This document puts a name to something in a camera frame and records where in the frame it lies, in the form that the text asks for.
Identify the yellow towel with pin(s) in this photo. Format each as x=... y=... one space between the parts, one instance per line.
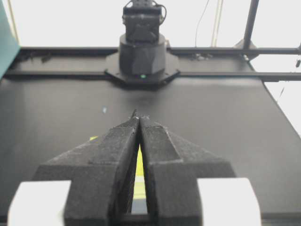
x=139 y=174

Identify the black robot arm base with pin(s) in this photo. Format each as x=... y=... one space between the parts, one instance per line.
x=142 y=57

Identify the black metal frame rail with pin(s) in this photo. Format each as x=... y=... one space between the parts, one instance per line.
x=103 y=64

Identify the black vertical frame post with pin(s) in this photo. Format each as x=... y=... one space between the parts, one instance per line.
x=250 y=23

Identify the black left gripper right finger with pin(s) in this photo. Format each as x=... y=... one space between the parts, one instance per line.
x=187 y=185

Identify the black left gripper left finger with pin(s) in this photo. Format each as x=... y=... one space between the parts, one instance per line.
x=83 y=186

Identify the teal panel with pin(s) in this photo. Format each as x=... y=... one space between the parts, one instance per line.
x=9 y=46

